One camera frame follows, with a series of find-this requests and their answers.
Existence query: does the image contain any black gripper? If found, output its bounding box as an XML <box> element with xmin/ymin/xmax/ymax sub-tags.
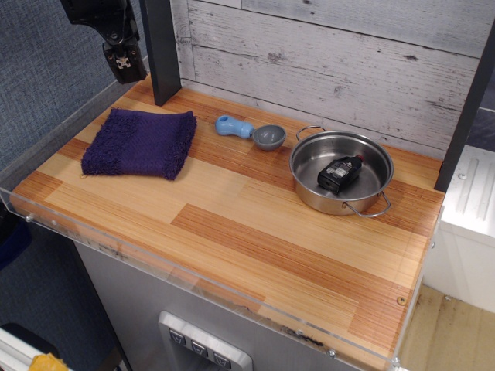
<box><xmin>60</xmin><ymin>0</ymin><xmax>147</xmax><ymax>84</ymax></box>

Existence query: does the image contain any purple towel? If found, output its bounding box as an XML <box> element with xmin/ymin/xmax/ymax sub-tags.
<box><xmin>81</xmin><ymin>108</ymin><xmax>196</xmax><ymax>180</ymax></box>

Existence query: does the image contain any blue object at left edge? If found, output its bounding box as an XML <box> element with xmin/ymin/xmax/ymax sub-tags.
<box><xmin>1</xmin><ymin>220</ymin><xmax>32</xmax><ymax>270</ymax></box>

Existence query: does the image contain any clear acrylic table guard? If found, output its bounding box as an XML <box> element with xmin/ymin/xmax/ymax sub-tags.
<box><xmin>1</xmin><ymin>80</ymin><xmax>443</xmax><ymax>370</ymax></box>

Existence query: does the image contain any blue and grey scoop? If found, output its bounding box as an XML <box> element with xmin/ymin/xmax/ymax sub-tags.
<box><xmin>214</xmin><ymin>115</ymin><xmax>286</xmax><ymax>151</ymax></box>

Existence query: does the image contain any small black bottle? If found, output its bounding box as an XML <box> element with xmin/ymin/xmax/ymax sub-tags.
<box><xmin>317</xmin><ymin>155</ymin><xmax>364</xmax><ymax>194</ymax></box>

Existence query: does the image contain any silver cabinet with dispenser panel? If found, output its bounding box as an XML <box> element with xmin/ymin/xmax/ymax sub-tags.
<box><xmin>77</xmin><ymin>243</ymin><xmax>402</xmax><ymax>370</ymax></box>

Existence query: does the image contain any white aluminium box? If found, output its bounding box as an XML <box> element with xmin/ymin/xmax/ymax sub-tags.
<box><xmin>423</xmin><ymin>145</ymin><xmax>494</xmax><ymax>312</ymax></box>

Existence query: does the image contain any dark grey left post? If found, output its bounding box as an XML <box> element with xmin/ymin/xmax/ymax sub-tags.
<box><xmin>139</xmin><ymin>0</ymin><xmax>182</xmax><ymax>106</ymax></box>

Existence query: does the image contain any dark grey post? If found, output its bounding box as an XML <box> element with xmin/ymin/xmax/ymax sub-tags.
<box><xmin>139</xmin><ymin>0</ymin><xmax>182</xmax><ymax>106</ymax></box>
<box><xmin>434</xmin><ymin>24</ymin><xmax>494</xmax><ymax>192</ymax></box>

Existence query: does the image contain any metal pot with handles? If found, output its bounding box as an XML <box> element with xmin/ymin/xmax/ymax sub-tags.
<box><xmin>289</xmin><ymin>125</ymin><xmax>394</xmax><ymax>218</ymax></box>

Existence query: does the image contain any dark grey right post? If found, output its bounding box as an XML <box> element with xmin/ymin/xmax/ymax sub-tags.
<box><xmin>434</xmin><ymin>24</ymin><xmax>494</xmax><ymax>192</ymax></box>

